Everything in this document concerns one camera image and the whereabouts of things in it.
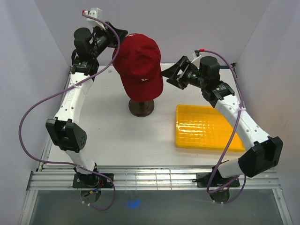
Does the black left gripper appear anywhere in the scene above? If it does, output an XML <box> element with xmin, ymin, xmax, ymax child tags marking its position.
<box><xmin>90</xmin><ymin>22</ymin><xmax>128</xmax><ymax>59</ymax></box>

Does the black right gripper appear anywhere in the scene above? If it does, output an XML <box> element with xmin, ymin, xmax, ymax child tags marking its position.
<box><xmin>159</xmin><ymin>56</ymin><xmax>206</xmax><ymax>90</ymax></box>

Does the red baseball cap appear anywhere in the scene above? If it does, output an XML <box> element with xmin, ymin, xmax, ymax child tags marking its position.
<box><xmin>112</xmin><ymin>33</ymin><xmax>164</xmax><ymax>98</ymax></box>

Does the black cap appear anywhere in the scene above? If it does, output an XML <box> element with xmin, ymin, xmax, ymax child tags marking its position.
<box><xmin>130</xmin><ymin>96</ymin><xmax>156</xmax><ymax>102</ymax></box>

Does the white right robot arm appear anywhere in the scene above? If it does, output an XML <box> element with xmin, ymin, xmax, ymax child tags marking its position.
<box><xmin>161</xmin><ymin>56</ymin><xmax>283</xmax><ymax>186</ymax></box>

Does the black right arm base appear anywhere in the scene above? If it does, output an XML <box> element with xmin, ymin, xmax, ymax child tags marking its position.
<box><xmin>192</xmin><ymin>172</ymin><xmax>241</xmax><ymax>188</ymax></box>

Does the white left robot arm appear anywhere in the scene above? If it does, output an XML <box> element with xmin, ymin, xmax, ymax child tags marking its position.
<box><xmin>45</xmin><ymin>22</ymin><xmax>128</xmax><ymax>188</ymax></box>

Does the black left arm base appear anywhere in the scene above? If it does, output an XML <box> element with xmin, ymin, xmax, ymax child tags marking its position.
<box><xmin>72</xmin><ymin>173</ymin><xmax>113</xmax><ymax>188</ymax></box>

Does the yellow plastic tray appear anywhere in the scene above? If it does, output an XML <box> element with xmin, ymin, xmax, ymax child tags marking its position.
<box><xmin>175</xmin><ymin>105</ymin><xmax>233</xmax><ymax>150</ymax></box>

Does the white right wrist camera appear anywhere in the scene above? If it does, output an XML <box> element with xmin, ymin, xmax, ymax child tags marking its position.
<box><xmin>191</xmin><ymin>48</ymin><xmax>205</xmax><ymax>67</ymax></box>

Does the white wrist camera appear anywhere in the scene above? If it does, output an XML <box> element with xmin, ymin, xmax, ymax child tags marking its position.
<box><xmin>82</xmin><ymin>7</ymin><xmax>105</xmax><ymax>30</ymax></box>
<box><xmin>191</xmin><ymin>48</ymin><xmax>205</xmax><ymax>67</ymax></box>

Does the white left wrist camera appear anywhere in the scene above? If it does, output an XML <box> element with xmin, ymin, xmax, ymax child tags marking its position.
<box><xmin>82</xmin><ymin>7</ymin><xmax>105</xmax><ymax>30</ymax></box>

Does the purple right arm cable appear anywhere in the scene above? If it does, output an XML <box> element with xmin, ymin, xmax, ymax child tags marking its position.
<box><xmin>206</xmin><ymin>49</ymin><xmax>247</xmax><ymax>204</ymax></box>

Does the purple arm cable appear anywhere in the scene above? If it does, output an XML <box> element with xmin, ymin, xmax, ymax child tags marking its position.
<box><xmin>18</xmin><ymin>15</ymin><xmax>121</xmax><ymax>211</ymax></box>
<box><xmin>206</xmin><ymin>49</ymin><xmax>247</xmax><ymax>204</ymax></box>

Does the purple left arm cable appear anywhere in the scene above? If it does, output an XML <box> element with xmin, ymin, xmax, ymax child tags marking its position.
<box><xmin>18</xmin><ymin>15</ymin><xmax>121</xmax><ymax>211</ymax></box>

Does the aluminium front rail frame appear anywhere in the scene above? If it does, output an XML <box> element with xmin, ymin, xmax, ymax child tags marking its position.
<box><xmin>18</xmin><ymin>65</ymin><xmax>293</xmax><ymax>225</ymax></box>

